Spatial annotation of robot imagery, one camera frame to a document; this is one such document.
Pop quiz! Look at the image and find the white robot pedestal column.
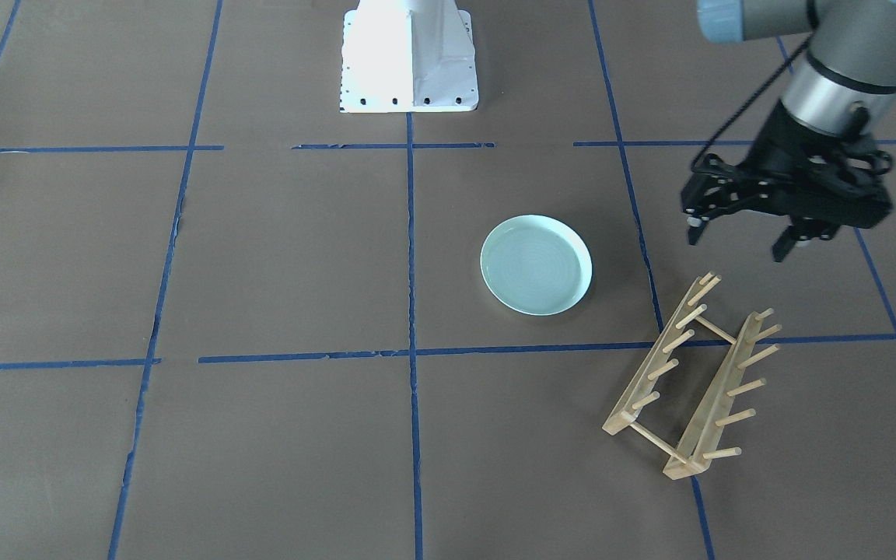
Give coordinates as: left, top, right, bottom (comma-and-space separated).
339, 1, 480, 114

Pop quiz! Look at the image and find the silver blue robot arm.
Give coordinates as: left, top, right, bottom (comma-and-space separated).
681, 1, 896, 262

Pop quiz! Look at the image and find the light green round plate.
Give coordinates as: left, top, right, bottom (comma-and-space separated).
479, 214, 593, 317

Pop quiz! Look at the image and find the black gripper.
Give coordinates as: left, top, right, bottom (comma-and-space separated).
681, 103, 894, 263

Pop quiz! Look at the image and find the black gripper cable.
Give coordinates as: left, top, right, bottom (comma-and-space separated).
691, 34, 813, 173

